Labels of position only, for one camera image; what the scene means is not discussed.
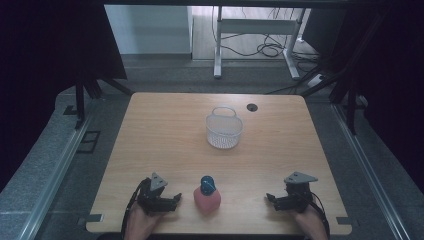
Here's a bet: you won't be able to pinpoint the white power strip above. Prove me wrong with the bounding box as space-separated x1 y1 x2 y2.
306 73 325 89

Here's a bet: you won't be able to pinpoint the black floor frame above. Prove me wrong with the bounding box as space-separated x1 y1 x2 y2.
76 130 102 155

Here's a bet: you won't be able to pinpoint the black metal stand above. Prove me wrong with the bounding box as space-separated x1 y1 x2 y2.
299 13 388 136
73 74 135 130

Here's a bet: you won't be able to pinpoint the pink bottle with blue cap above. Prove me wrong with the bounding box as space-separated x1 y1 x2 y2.
193 175 222 215

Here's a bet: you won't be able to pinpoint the aluminium floor rail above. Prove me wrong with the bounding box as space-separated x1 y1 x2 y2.
19 114 93 240
332 103 412 240

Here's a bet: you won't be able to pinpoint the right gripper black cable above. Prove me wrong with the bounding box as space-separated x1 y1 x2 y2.
309 191 332 240

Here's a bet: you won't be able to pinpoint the person's right hand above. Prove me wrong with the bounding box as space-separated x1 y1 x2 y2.
292 201 327 232

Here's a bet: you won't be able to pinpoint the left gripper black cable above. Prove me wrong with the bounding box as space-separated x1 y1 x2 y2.
120 177 152 240

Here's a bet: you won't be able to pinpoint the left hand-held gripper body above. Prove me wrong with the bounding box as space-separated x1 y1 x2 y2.
136 172 179 215

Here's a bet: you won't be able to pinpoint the black curtain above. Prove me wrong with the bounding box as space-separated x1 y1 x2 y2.
301 0 424 194
0 0 128 193

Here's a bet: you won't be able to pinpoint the person's left hand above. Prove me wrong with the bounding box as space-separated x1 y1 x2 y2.
127 201 165 232

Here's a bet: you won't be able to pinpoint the black floor cables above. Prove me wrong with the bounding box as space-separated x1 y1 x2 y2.
219 8 322 73

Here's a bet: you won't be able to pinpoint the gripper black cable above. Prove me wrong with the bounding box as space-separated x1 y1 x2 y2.
309 191 332 240
120 177 152 240

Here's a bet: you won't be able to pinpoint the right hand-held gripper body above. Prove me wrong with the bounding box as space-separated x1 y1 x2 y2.
282 171 319 214

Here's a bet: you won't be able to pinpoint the white metal desk frame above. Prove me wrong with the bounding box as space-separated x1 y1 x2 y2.
213 5 307 81

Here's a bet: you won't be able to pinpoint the white mesh basket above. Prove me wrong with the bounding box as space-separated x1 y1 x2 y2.
205 105 244 150

